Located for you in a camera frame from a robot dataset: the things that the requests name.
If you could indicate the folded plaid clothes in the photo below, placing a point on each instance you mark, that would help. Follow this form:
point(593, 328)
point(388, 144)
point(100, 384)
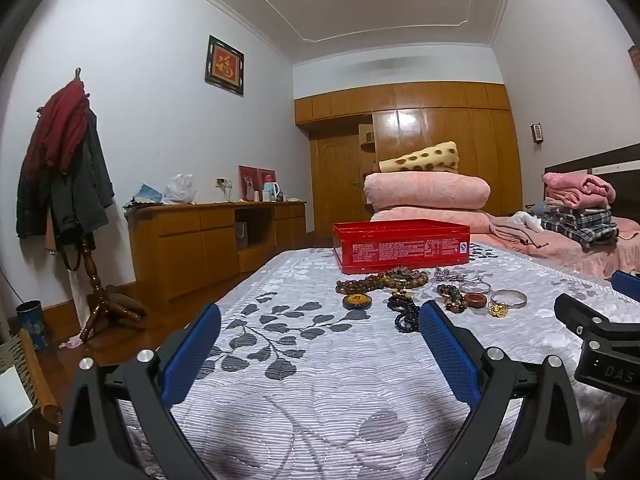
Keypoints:
point(580, 225)

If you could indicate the dark red garment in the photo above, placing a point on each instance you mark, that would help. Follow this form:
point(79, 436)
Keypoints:
point(55, 125)

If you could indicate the thin silver bangle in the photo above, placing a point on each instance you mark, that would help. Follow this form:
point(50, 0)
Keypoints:
point(462, 286)

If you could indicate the wooden sideboard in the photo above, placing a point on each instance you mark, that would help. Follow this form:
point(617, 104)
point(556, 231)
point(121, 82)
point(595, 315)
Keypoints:
point(200, 245)

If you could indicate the small wall device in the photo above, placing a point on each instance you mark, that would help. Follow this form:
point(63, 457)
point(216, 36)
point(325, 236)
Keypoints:
point(536, 132)

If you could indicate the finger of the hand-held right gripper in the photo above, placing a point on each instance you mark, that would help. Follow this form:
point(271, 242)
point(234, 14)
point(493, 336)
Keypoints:
point(626, 286)
point(575, 312)

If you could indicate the white cloth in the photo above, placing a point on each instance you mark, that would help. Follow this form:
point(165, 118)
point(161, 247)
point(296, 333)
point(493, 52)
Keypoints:
point(525, 219)

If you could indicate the dark blue bin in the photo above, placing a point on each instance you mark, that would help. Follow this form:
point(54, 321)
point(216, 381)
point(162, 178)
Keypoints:
point(32, 325)

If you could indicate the red tin box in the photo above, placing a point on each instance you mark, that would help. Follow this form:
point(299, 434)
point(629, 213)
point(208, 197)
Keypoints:
point(400, 245)

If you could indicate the wall socket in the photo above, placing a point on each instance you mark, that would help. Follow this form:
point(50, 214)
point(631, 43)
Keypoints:
point(221, 181)

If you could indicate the white electric kettle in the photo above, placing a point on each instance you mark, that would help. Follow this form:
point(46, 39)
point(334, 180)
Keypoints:
point(270, 192)

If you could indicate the yellow spotted pillow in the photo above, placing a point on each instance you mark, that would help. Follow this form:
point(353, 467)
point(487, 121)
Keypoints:
point(422, 160)

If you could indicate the grey leaf-patterned bedspread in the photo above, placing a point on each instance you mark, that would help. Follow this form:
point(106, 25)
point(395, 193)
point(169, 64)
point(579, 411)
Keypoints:
point(310, 370)

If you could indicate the dark hanging coats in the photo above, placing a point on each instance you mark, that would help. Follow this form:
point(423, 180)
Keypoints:
point(75, 190)

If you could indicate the wide silver bangle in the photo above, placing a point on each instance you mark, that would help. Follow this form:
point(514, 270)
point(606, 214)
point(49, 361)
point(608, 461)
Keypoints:
point(520, 300)

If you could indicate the large red photo frame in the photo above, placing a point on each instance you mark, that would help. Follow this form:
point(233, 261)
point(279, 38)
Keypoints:
point(246, 183)

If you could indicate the white plastic bag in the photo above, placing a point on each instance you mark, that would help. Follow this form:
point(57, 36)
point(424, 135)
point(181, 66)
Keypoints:
point(179, 187)

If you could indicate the blue cloth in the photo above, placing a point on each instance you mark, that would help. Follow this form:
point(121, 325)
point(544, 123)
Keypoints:
point(147, 193)

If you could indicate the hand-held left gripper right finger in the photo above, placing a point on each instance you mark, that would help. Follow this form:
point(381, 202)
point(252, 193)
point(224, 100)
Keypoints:
point(450, 355)

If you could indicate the folded pink blanket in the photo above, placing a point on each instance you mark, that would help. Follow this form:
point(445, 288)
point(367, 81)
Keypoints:
point(425, 191)
point(435, 220)

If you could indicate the red-brown round pendant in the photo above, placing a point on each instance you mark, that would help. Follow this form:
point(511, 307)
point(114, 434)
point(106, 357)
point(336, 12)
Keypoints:
point(475, 305)

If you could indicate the dark bed headboard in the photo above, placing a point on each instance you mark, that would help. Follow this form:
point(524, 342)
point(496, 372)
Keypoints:
point(595, 162)

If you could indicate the wooden coat rack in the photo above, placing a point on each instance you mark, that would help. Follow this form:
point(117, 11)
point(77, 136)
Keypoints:
point(95, 290)

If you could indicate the pink bed sheet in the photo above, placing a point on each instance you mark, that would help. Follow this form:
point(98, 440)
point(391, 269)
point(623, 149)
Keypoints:
point(560, 255)

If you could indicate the folded pink clothes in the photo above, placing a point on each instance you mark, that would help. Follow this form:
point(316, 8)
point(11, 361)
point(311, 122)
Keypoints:
point(580, 187)

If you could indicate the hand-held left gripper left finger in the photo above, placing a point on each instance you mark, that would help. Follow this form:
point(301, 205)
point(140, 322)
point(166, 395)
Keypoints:
point(192, 350)

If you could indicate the wooden chair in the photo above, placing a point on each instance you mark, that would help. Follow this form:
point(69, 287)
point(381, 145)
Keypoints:
point(30, 400)

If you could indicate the small red photo frame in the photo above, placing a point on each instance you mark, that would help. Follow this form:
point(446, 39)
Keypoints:
point(266, 175)

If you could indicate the framed red wall picture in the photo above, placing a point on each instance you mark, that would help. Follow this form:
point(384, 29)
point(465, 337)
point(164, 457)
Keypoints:
point(224, 66)

